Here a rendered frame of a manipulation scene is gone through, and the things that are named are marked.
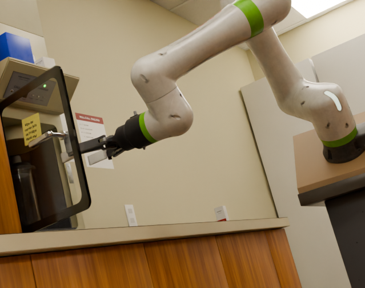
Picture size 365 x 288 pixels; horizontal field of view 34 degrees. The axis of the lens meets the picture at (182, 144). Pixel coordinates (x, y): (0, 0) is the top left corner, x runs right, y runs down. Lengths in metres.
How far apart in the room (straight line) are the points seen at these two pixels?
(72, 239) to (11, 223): 0.24
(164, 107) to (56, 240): 0.46
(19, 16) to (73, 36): 1.04
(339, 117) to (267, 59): 0.30
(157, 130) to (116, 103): 1.61
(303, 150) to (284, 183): 2.45
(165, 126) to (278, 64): 0.55
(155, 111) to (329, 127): 0.63
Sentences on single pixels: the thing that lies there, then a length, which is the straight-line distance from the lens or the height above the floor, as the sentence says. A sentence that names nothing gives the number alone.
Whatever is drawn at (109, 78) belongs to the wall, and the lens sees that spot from 3.26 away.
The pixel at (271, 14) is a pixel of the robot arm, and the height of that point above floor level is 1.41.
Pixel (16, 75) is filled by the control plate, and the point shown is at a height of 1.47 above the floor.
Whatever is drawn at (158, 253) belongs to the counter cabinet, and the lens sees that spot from 1.79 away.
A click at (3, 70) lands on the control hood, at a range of 1.83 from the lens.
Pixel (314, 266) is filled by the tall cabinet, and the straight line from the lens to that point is 4.57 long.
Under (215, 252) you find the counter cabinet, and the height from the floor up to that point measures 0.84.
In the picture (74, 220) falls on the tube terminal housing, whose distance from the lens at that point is 2.00.
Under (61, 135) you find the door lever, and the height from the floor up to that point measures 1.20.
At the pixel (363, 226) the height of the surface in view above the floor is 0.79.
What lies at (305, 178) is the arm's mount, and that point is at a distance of 2.04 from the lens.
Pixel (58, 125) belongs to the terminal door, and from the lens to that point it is 1.61.
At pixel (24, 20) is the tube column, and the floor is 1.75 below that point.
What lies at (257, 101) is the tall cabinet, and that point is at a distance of 4.77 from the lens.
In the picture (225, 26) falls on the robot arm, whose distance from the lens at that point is 1.67.
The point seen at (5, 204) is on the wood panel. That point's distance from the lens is 1.65.
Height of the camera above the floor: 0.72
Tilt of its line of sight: 14 degrees up
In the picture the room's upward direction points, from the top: 15 degrees counter-clockwise
